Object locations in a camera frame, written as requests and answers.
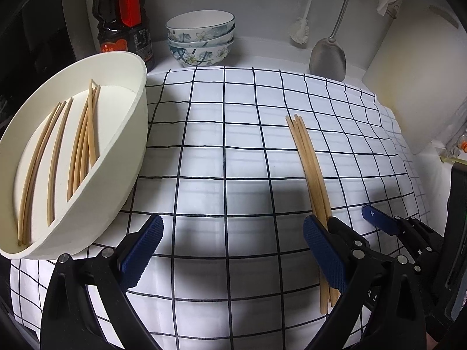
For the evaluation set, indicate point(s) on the cream cutting board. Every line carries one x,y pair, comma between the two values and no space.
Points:
419,71

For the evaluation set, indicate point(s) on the middle floral bowl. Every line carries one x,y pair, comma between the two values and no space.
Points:
204,40

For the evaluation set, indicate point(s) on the white dish brush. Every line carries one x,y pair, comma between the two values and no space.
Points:
299,31

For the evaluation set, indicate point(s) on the bottom floral bowl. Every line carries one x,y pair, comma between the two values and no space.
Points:
200,57

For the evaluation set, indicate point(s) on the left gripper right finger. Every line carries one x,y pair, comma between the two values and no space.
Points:
354,269

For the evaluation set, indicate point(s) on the gas valve fitting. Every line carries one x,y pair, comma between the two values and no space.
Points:
455,151

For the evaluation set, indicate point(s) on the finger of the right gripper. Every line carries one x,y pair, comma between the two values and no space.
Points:
381,220

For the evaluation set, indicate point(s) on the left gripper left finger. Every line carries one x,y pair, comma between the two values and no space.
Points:
117,270

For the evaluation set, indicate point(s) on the top floral bowl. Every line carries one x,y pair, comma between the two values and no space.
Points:
186,26

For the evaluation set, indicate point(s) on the floral bowl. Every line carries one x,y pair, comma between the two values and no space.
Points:
204,40
200,57
186,26

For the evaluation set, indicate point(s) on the cream oval tray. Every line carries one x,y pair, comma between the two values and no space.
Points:
120,124

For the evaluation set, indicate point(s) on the dark soy sauce bottle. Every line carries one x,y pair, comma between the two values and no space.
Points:
123,25

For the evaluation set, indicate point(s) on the steel spatula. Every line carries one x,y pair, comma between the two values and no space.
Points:
327,58

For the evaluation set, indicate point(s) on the white black grid cloth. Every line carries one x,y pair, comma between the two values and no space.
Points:
232,270

